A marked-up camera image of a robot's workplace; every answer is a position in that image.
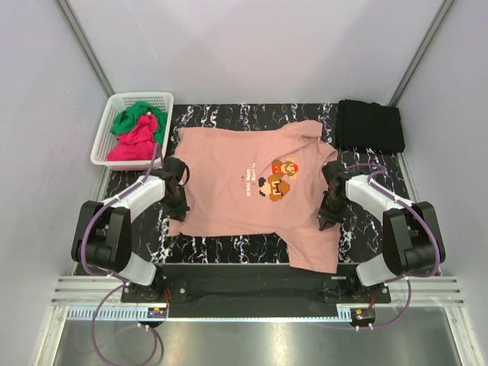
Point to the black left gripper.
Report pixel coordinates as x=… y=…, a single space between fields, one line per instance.
x=178 y=213

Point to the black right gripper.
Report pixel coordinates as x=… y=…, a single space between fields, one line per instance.
x=326 y=219

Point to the pink printed t-shirt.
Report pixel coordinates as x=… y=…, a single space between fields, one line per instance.
x=260 y=182

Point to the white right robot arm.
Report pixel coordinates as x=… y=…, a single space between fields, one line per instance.
x=411 y=242

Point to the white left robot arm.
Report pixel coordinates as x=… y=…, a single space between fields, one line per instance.
x=102 y=243

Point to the red crumpled t-shirt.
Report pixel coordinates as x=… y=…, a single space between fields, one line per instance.
x=138 y=144

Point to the left small electronics module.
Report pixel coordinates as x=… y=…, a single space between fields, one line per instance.
x=157 y=312

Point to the small electronics module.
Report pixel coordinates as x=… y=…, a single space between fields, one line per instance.
x=157 y=312
x=363 y=318

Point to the right small electronics module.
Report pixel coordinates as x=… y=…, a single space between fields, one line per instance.
x=363 y=318

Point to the black folded t-shirt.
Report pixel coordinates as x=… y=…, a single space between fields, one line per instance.
x=369 y=126

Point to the green crumpled t-shirt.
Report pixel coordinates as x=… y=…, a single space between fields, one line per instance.
x=127 y=120

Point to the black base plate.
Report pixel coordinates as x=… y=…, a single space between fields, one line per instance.
x=260 y=297

